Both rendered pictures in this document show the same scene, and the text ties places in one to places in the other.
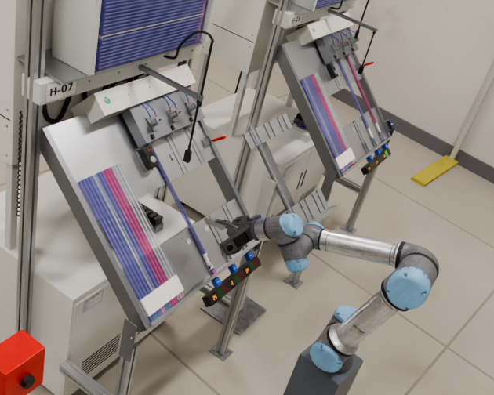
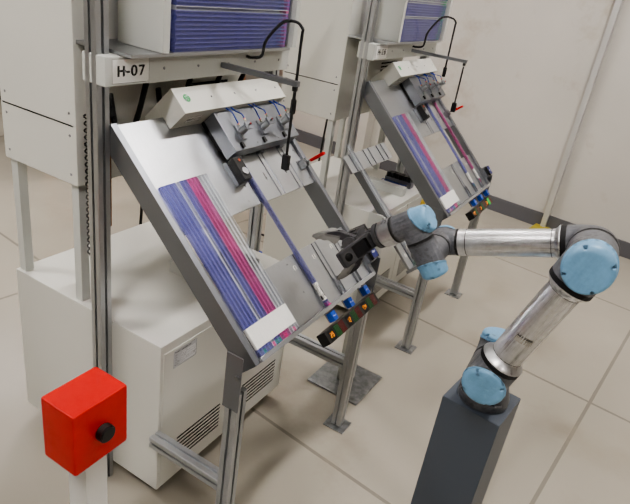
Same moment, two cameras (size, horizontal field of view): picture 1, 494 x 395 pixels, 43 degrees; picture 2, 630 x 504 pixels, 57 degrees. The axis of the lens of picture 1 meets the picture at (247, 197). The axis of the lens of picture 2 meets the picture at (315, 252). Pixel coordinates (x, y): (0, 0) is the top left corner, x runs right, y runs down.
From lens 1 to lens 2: 0.62 m
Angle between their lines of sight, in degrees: 8
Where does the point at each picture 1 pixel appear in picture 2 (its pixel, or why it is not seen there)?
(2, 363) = (69, 405)
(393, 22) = (464, 98)
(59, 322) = (146, 382)
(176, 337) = (284, 412)
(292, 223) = (425, 213)
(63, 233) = (145, 283)
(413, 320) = (545, 378)
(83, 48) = (154, 18)
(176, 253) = (281, 280)
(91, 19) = not seen: outside the picture
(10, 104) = (71, 105)
